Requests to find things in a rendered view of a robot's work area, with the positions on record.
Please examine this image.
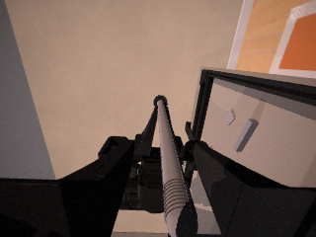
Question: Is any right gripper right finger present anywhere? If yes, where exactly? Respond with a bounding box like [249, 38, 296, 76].
[194, 142, 316, 237]

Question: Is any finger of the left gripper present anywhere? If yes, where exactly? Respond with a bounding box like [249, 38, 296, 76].
[134, 106, 158, 156]
[165, 107, 186, 158]

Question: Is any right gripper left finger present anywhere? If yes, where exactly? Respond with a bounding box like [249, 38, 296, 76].
[0, 139, 134, 237]

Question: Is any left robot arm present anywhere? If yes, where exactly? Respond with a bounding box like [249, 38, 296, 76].
[119, 160, 164, 213]

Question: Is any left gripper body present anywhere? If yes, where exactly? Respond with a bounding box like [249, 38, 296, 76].
[98, 136, 209, 173]

